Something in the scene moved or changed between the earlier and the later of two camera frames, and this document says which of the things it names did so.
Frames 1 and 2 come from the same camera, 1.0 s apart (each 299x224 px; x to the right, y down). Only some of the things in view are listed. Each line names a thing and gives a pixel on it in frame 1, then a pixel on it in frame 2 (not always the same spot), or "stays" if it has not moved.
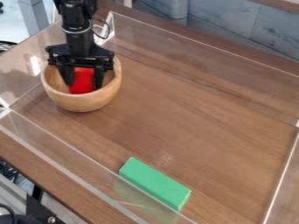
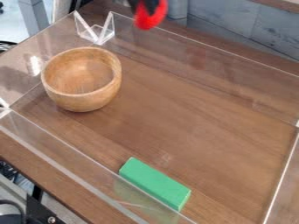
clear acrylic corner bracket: x=103 y=32 stays
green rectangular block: x=164 y=188 stays
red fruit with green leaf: x=84 y=80 → x=146 y=21
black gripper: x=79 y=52 → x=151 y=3
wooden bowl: x=80 y=102 stays
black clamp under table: x=38 y=213 stays
